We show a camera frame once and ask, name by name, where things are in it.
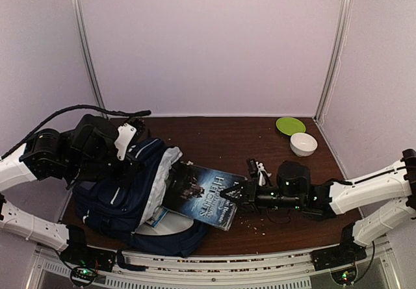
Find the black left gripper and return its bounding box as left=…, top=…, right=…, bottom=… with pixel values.
left=66, top=151, right=144, bottom=190

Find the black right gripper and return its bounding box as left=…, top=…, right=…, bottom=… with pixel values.
left=220, top=179, right=303, bottom=216

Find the navy blue backpack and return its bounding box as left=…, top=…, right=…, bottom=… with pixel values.
left=72, top=138, right=209, bottom=258

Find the dog picture book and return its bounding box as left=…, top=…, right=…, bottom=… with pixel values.
left=146, top=206, right=168, bottom=227

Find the dark Wuthering Heights book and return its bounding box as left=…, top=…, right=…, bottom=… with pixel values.
left=162, top=162, right=247, bottom=231

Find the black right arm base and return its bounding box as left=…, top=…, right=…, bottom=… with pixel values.
left=311, top=223, right=367, bottom=271

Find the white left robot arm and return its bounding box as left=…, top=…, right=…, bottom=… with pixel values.
left=1, top=105, right=151, bottom=266

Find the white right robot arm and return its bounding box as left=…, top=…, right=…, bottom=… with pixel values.
left=220, top=149, right=415, bottom=264

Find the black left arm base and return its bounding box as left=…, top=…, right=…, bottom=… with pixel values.
left=60, top=225, right=116, bottom=272

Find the white bowl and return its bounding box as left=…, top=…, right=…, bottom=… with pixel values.
left=290, top=132, right=318, bottom=157

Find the green plate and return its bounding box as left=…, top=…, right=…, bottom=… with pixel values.
left=276, top=117, right=306, bottom=136

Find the aluminium front rail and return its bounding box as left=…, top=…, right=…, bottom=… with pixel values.
left=25, top=233, right=400, bottom=289

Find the aluminium frame post right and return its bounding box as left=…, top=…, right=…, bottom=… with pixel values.
left=315, top=0, right=353, bottom=125

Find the aluminium frame post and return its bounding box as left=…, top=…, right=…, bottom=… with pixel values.
left=315, top=0, right=353, bottom=125
left=71, top=0, right=105, bottom=108

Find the aluminium frame post left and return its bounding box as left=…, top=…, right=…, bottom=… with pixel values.
left=71, top=0, right=105, bottom=108

